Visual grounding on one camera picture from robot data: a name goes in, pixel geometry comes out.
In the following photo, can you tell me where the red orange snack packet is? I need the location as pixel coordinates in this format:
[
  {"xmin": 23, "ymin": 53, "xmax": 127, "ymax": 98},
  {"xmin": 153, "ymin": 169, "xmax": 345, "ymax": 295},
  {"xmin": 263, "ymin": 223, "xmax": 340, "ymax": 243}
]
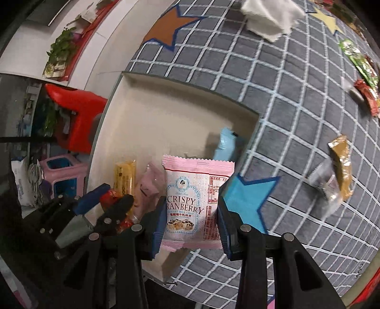
[{"xmin": 353, "ymin": 79, "xmax": 380, "ymax": 118}]

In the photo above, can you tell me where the long red snack packet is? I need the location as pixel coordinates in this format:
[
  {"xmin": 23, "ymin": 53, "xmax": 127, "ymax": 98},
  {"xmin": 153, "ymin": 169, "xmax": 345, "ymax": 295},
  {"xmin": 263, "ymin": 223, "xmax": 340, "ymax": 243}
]
[{"xmin": 99, "ymin": 188, "xmax": 136, "ymax": 233}]

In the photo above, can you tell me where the light blue snack packet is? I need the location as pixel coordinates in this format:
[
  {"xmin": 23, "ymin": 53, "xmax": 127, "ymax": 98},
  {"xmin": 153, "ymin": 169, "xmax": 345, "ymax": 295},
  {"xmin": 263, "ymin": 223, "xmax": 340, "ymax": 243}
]
[{"xmin": 212, "ymin": 128, "xmax": 245, "ymax": 162}]

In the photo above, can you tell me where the yellow cookie packet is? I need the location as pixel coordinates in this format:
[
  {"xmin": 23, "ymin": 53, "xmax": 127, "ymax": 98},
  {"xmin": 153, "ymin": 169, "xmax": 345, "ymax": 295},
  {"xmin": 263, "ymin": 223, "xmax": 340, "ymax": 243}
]
[{"xmin": 114, "ymin": 160, "xmax": 137, "ymax": 198}]

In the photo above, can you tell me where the gold brown snack packet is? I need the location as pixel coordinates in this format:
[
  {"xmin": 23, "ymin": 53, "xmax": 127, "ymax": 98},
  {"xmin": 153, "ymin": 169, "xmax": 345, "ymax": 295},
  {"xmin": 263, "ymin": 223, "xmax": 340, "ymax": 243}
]
[{"xmin": 327, "ymin": 135, "xmax": 354, "ymax": 201}]

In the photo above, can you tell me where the grey checked tablecloth with stars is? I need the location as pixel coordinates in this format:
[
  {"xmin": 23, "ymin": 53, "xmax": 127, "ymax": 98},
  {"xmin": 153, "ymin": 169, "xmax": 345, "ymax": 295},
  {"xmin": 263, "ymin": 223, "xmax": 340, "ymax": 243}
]
[{"xmin": 123, "ymin": 0, "xmax": 380, "ymax": 298}]

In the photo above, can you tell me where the white cabinet with red trim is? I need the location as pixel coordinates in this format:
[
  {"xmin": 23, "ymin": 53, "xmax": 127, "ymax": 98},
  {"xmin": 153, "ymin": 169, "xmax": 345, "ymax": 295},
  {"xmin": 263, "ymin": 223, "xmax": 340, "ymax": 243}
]
[{"xmin": 0, "ymin": 0, "xmax": 119, "ymax": 87}]

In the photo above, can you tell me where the pink white snack packet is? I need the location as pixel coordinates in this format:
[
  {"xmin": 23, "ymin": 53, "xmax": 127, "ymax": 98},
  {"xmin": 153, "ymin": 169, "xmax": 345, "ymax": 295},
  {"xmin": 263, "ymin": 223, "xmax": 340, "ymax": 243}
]
[{"xmin": 160, "ymin": 154, "xmax": 235, "ymax": 250}]

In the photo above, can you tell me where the green plant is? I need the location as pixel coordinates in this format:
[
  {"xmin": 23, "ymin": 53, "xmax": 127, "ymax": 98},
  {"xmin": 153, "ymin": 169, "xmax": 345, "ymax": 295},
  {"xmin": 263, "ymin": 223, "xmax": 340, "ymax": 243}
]
[{"xmin": 44, "ymin": 27, "xmax": 81, "ymax": 75}]

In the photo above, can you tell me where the green snack packet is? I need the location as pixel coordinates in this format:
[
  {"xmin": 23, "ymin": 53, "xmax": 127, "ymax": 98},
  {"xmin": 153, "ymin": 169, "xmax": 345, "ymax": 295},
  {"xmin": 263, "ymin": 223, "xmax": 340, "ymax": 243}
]
[{"xmin": 339, "ymin": 39, "xmax": 379, "ymax": 90}]

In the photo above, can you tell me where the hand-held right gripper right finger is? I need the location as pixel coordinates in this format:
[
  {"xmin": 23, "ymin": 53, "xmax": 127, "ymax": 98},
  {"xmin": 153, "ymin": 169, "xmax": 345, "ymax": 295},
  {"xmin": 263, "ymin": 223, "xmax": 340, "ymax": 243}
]
[{"xmin": 217, "ymin": 177, "xmax": 346, "ymax": 309}]

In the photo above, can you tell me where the pink packet with smiley print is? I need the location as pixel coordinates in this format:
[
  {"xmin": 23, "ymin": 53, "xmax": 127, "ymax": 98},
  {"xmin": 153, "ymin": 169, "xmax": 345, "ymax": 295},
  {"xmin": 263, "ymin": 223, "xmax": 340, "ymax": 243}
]
[{"xmin": 132, "ymin": 162, "xmax": 167, "ymax": 222}]

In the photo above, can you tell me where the pink plastic stool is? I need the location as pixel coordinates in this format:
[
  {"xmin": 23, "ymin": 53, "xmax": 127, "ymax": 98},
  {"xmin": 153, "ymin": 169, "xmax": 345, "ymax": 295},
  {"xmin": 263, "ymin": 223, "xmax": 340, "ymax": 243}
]
[{"xmin": 38, "ymin": 154, "xmax": 88, "ymax": 203}]

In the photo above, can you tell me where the clear silver snack packet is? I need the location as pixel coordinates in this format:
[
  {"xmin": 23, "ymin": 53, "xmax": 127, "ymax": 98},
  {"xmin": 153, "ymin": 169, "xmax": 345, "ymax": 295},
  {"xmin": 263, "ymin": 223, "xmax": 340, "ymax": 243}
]
[{"xmin": 307, "ymin": 162, "xmax": 345, "ymax": 214}]

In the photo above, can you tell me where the white cloth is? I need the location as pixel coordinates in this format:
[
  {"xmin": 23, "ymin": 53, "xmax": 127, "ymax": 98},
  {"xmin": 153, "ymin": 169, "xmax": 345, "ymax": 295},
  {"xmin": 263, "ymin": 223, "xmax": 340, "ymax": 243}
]
[{"xmin": 240, "ymin": 0, "xmax": 305, "ymax": 43}]

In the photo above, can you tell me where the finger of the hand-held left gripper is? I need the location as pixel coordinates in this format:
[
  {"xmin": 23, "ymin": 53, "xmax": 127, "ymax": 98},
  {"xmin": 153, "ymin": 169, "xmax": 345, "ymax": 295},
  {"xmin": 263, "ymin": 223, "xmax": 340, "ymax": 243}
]
[
  {"xmin": 37, "ymin": 183, "xmax": 111, "ymax": 235},
  {"xmin": 89, "ymin": 194, "xmax": 134, "ymax": 239}
]

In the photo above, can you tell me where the white wipes pack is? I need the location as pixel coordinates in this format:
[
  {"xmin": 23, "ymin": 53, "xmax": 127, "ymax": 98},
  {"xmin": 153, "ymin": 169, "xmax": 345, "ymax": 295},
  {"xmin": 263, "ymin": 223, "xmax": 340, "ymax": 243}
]
[{"xmin": 11, "ymin": 157, "xmax": 42, "ymax": 208}]

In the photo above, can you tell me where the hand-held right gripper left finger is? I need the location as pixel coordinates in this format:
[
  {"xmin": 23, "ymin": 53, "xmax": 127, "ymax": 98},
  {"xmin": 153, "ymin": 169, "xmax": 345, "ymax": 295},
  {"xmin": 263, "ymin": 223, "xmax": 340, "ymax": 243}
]
[{"xmin": 62, "ymin": 196, "xmax": 167, "ymax": 309}]

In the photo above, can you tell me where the white tray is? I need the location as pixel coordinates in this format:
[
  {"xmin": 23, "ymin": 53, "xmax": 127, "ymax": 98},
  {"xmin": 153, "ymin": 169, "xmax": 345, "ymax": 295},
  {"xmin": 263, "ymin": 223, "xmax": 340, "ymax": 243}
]
[{"xmin": 86, "ymin": 71, "xmax": 260, "ymax": 281}]

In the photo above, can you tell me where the red plastic stool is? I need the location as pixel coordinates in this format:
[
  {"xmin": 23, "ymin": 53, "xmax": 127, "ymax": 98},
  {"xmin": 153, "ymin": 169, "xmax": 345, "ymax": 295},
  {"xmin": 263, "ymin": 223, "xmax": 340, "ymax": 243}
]
[{"xmin": 44, "ymin": 84, "xmax": 108, "ymax": 154}]

